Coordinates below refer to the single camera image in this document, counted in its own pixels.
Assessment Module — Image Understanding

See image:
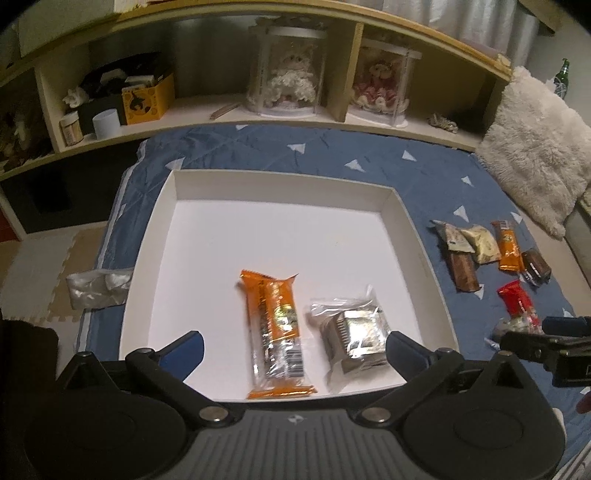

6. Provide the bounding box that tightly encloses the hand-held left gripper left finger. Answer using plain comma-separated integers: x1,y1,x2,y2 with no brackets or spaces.
56,330,243,431

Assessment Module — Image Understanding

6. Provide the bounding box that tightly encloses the small orange snack packet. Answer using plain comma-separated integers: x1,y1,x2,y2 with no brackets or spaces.
491,220,526,272

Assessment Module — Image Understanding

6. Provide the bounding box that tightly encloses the cookie-print snack packet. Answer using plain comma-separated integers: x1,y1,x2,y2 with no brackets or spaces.
431,220,476,254

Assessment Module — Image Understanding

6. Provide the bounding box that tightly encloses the green glass bottle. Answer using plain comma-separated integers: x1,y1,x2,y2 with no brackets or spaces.
553,58,572,97

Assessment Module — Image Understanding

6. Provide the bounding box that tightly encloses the dark brown pastry packet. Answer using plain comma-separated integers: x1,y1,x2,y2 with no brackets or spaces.
521,248,552,287

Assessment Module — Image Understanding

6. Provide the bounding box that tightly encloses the wooden stick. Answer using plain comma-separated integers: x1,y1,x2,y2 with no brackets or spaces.
210,102,241,121

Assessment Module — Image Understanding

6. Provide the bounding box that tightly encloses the wooden shelf unit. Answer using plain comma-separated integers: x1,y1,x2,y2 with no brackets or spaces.
0,0,515,241

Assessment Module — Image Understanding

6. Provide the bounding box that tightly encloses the red snack packet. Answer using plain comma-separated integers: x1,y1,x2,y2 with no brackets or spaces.
485,281,546,347

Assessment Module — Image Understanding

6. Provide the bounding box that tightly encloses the black box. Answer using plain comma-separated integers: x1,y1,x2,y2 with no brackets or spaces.
78,95,127,136

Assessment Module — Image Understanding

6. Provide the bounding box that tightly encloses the seashell ornament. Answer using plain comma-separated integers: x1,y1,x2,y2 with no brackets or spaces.
427,113,459,134

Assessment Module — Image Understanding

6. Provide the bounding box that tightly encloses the brown snack bar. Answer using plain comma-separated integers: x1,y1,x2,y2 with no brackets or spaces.
449,249,478,292

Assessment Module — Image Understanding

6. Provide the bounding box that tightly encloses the white cardboard box tray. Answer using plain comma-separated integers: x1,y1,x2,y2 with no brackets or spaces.
119,169,461,401

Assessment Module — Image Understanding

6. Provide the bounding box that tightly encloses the clear-wrapped silver snack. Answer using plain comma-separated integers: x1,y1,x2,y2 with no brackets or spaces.
308,285,407,395

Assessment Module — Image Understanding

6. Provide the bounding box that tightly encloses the small lidded jar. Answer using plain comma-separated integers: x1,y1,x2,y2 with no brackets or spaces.
59,112,84,145

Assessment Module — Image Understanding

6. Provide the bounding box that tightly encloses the foam floor mat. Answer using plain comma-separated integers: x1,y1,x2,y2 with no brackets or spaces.
0,220,112,326

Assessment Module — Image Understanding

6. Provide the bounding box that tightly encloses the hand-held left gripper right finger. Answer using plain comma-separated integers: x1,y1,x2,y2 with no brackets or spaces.
350,331,533,426

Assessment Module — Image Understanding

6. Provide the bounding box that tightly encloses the black bag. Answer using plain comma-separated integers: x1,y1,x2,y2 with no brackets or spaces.
78,52,174,100

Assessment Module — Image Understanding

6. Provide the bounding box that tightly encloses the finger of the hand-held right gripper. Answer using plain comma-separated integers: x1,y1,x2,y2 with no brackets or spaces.
500,331,563,366
542,316,591,336

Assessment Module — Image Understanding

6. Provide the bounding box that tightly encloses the white fluffy pillow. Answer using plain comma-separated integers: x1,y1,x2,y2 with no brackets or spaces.
475,66,591,239

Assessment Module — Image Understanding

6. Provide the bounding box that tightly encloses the white cup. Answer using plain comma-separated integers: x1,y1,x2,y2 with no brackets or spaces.
92,108,123,139

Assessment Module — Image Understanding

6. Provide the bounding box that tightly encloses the large orange snack packet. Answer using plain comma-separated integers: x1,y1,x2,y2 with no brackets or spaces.
239,269,317,400

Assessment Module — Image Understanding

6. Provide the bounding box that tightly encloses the white plastic bag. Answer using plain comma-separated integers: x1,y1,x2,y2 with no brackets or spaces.
67,267,134,309

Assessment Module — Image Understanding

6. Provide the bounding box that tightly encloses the white doll in clear dome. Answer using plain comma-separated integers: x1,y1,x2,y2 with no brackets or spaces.
245,21,329,118

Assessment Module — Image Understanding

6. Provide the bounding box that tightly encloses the brown ornament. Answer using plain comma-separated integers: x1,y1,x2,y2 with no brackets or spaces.
0,106,51,162

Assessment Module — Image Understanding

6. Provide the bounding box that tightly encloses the yellow printed box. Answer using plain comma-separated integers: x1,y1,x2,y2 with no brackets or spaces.
121,74,176,126

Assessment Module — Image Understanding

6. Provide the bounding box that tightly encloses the gold snack packet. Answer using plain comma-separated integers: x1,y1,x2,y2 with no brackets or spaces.
461,224,502,265

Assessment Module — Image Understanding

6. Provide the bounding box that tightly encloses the pink doll in clear dome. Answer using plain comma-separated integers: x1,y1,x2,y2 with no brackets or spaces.
346,39,423,129

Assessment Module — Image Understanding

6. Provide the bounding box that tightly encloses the white curtain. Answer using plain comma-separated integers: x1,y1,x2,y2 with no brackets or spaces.
392,0,543,68

